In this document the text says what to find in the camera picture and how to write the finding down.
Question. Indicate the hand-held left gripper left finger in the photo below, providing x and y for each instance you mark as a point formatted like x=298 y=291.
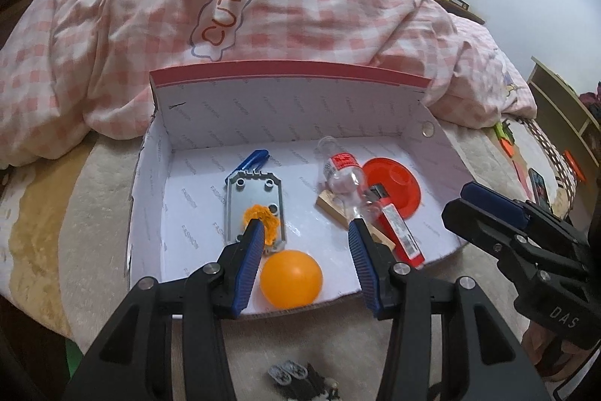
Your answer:
x=246 y=269

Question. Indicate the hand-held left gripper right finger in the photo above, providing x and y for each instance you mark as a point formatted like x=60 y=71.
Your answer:
x=366 y=269

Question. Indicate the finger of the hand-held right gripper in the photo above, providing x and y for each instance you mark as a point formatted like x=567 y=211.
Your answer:
x=497 y=201
x=479 y=227

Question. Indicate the orange ball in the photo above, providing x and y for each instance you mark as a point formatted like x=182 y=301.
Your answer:
x=291 y=279

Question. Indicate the red packet with label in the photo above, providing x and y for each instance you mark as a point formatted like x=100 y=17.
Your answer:
x=399 y=232

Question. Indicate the grey toy base plate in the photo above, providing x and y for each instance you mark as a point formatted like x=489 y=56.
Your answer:
x=239 y=213

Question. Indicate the orange translucent toy piece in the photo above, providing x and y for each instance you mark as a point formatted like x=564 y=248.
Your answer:
x=271 y=215

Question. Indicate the wooden block piece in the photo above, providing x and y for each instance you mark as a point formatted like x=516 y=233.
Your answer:
x=331 y=201

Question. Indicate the red cardboard box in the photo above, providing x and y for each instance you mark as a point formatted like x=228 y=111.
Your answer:
x=197 y=194

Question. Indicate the small clear plastic bottle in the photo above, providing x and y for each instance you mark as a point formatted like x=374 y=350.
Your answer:
x=342 y=175

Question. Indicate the person's right hand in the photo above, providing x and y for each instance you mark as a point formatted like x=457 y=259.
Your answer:
x=549 y=358

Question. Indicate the black smartphone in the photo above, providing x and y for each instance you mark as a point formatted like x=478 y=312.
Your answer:
x=538 y=187

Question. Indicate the orange green toy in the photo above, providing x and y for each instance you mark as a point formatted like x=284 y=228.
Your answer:
x=503 y=135

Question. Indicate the orange plastic piece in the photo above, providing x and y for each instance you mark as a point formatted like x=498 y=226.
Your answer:
x=573 y=166

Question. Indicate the red plastic dish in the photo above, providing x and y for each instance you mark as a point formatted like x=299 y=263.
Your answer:
x=399 y=180

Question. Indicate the blue plastic clip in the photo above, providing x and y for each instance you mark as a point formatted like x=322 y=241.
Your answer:
x=251 y=160

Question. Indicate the black white toy robot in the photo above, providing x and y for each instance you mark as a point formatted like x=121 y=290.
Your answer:
x=286 y=373

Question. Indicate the olive wooden shelf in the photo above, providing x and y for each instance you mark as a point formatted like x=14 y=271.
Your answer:
x=549 y=100

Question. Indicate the green plastic object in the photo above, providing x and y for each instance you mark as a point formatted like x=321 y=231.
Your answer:
x=74 y=361

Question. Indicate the pink checked quilt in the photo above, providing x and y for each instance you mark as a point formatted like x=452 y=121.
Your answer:
x=305 y=16

